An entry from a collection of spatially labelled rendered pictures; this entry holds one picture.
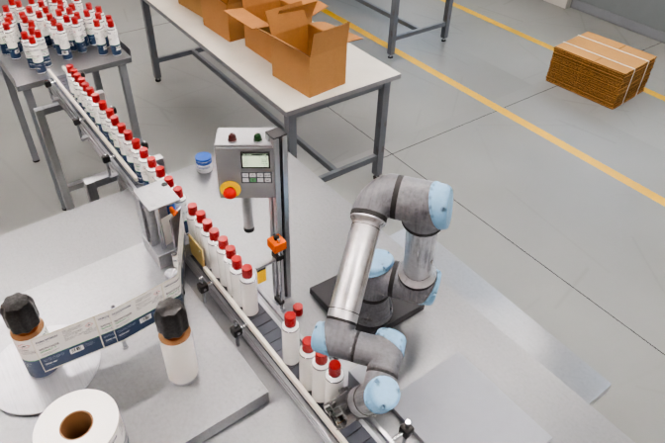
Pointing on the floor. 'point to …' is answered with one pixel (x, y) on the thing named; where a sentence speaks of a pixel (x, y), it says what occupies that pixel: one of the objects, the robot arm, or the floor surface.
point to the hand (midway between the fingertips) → (339, 406)
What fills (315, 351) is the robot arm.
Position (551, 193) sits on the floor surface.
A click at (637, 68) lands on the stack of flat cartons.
